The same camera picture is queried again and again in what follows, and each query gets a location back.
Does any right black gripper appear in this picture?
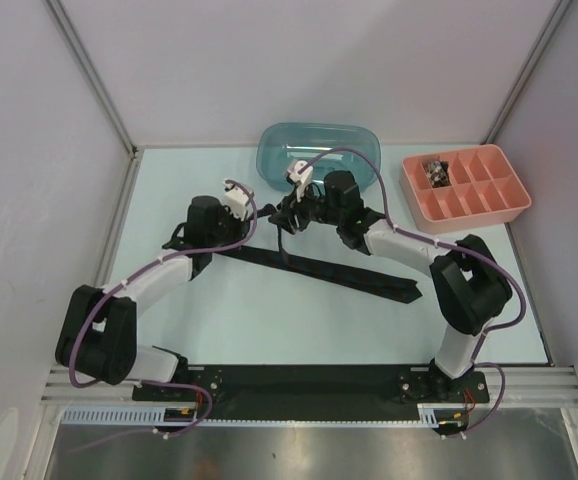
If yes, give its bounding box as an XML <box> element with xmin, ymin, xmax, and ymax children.
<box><xmin>270</xmin><ymin>180</ymin><xmax>344</xmax><ymax>235</ymax></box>

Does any white slotted cable duct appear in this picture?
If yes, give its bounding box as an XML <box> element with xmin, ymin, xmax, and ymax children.
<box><xmin>62</xmin><ymin>405</ymin><xmax>465</xmax><ymax>428</ymax></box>

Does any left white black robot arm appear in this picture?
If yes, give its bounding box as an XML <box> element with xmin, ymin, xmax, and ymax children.
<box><xmin>55</xmin><ymin>188</ymin><xmax>256</xmax><ymax>400</ymax></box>

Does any aluminium extrusion rail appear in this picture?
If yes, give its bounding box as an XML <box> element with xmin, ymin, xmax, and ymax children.
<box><xmin>40</xmin><ymin>366</ymin><xmax>578</xmax><ymax>408</ymax></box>

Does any teal transparent plastic tub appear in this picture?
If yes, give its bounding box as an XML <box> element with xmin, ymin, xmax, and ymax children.
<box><xmin>256</xmin><ymin>121</ymin><xmax>383</xmax><ymax>192</ymax></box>

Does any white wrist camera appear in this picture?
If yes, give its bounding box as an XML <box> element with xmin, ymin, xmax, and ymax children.
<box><xmin>222</xmin><ymin>179</ymin><xmax>254</xmax><ymax>221</ymax></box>
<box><xmin>285</xmin><ymin>159</ymin><xmax>313</xmax><ymax>186</ymax></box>

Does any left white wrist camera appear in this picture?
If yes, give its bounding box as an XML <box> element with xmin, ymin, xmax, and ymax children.
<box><xmin>222</xmin><ymin>179</ymin><xmax>254</xmax><ymax>221</ymax></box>

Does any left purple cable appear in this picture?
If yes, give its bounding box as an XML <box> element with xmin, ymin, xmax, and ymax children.
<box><xmin>68</xmin><ymin>179</ymin><xmax>260</xmax><ymax>440</ymax></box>

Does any rolled tie in tray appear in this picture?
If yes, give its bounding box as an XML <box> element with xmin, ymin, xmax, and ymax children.
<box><xmin>423</xmin><ymin>158</ymin><xmax>451</xmax><ymax>188</ymax></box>

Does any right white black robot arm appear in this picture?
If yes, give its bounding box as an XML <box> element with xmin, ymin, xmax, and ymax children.
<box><xmin>270</xmin><ymin>166</ymin><xmax>512</xmax><ymax>401</ymax></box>

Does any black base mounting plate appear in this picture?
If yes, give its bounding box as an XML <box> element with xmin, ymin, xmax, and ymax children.
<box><xmin>132</xmin><ymin>365</ymin><xmax>490</xmax><ymax>422</ymax></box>

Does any dark striped necktie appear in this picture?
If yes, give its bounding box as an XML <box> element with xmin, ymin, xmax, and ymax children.
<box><xmin>200</xmin><ymin>204</ymin><xmax>422</xmax><ymax>304</ymax></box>

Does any pink compartment organizer tray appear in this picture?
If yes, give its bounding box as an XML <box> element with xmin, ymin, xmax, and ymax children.
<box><xmin>399</xmin><ymin>144</ymin><xmax>532</xmax><ymax>234</ymax></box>

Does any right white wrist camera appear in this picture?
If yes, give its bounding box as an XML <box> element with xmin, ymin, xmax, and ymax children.
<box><xmin>285</xmin><ymin>159</ymin><xmax>313</xmax><ymax>186</ymax></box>

